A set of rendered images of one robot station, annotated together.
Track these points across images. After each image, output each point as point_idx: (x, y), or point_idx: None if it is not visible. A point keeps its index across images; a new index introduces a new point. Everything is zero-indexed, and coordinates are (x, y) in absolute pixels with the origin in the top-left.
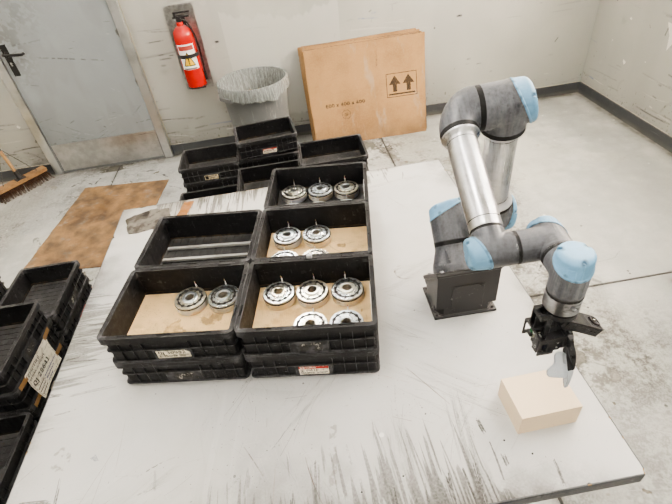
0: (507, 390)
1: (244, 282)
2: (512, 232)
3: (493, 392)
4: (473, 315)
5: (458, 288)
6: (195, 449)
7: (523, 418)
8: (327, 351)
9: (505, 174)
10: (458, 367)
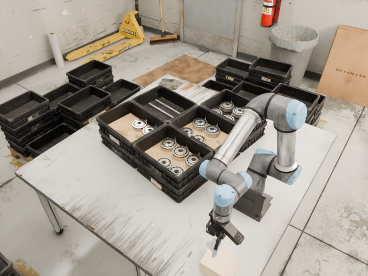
0: (208, 248)
1: (156, 129)
2: (223, 169)
3: None
4: (246, 216)
5: None
6: (97, 178)
7: (200, 262)
8: (160, 177)
9: (283, 150)
10: None
